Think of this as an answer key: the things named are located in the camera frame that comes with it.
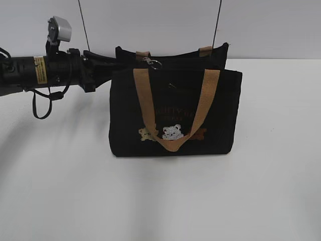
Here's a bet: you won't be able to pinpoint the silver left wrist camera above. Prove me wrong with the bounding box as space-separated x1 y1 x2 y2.
47 16 72 46

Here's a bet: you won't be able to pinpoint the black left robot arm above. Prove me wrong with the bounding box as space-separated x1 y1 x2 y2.
1 48 124 96

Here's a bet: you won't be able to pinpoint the black tote bag tan handles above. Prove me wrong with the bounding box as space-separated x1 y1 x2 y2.
109 43 242 157

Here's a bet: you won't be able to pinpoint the black camera cable loop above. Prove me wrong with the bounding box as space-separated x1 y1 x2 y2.
24 82 71 119

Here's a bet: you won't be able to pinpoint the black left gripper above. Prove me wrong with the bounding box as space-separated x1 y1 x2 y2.
46 48 117 93

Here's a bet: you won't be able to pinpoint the silver zipper pull key ring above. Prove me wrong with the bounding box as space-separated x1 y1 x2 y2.
142 57 163 71

